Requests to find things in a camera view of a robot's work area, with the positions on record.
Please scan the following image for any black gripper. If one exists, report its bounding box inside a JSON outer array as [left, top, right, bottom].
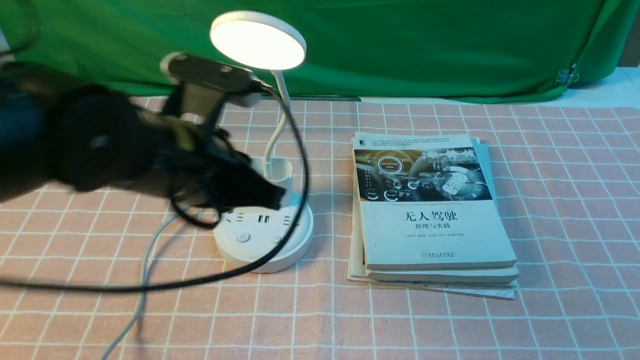
[[145, 112, 286, 210]]

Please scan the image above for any white desk lamp with base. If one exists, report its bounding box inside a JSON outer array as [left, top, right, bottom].
[[210, 10, 314, 274]]

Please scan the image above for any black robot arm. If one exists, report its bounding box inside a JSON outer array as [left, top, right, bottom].
[[0, 61, 286, 211]]

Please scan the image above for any bottom thin booklet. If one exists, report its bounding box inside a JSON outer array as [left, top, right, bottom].
[[347, 142, 516, 300]]

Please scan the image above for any top book self-driving cover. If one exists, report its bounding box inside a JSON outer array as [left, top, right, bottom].
[[352, 132, 518, 271]]

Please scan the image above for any green backdrop cloth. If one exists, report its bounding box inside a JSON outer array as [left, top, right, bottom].
[[0, 0, 639, 104]]

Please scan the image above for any pink checkered tablecloth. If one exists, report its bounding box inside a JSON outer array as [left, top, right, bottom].
[[0, 101, 640, 360]]

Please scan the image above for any metal binder clip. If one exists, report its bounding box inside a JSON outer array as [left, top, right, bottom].
[[555, 63, 579, 87]]

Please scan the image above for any black camera cable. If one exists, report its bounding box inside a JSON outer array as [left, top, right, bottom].
[[0, 87, 311, 294]]

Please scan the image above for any white lamp power cable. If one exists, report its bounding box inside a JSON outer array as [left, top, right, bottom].
[[100, 214, 179, 360]]

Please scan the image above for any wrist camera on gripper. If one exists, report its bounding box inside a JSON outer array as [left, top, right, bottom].
[[159, 52, 270, 125]]

